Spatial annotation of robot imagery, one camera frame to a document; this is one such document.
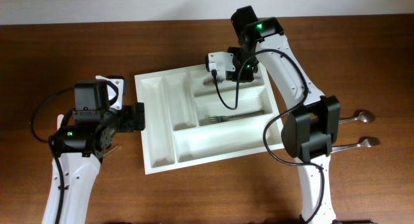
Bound steel spoon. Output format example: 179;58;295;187
202;77;226;86
339;110;376;124

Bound white plastic cutlery tray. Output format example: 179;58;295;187
135;65;283;175

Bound steel fork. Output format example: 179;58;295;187
206;110;265;124
332;137;381;153

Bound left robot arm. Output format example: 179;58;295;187
42;76;146;223

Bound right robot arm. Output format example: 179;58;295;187
228;6;341;223

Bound steel serrated tongs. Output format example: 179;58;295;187
103;144;121;157

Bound white plastic knife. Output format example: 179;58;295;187
57;114;65;129

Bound left black cable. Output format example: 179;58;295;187
29;85;76;224

